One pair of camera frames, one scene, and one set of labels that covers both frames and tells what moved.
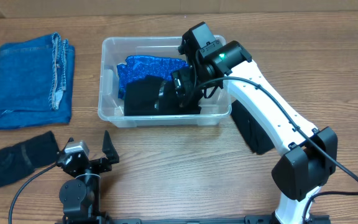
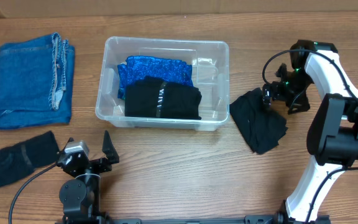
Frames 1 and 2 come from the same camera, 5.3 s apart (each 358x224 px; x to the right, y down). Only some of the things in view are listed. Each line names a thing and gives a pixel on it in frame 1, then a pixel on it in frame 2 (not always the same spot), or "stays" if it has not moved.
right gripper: x=187 y=79 → x=302 y=101
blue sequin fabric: x=136 y=68 stays
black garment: x=16 y=159 stays
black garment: x=250 y=129 stays
